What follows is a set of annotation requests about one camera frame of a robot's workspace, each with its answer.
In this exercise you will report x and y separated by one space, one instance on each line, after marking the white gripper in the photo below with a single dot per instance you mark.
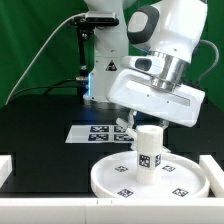
132 89

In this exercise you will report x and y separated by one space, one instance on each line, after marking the white cross-shaped table base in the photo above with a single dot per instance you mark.
133 134

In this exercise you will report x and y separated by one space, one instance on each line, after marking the white round table top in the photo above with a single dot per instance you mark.
178 177

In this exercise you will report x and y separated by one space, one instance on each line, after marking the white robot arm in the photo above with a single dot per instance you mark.
168 29

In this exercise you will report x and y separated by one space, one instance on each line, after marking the white sheet with markers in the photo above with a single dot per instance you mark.
97 134

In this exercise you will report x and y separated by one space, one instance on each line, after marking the white right rail block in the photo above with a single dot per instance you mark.
214 173

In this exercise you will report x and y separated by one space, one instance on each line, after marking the white rail block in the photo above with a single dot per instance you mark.
214 173
5 168

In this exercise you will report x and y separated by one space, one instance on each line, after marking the white front rail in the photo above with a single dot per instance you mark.
110 211

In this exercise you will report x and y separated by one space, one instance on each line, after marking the black camera on stand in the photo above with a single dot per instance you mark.
85 24

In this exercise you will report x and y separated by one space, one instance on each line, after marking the white left rail block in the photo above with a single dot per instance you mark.
5 168

